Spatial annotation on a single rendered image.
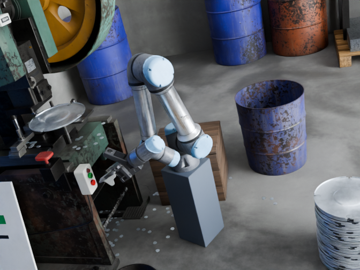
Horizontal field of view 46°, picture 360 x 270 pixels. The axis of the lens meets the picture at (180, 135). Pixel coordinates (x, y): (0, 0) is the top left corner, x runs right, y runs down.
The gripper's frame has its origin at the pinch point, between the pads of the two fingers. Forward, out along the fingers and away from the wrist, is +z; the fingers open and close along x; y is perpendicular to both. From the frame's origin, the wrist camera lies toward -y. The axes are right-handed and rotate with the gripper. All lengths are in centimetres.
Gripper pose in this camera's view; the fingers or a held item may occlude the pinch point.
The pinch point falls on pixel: (103, 175)
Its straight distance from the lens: 196.8
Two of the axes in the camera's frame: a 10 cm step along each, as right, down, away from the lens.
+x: 2.4, -4.9, 8.4
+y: 6.5, 7.2, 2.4
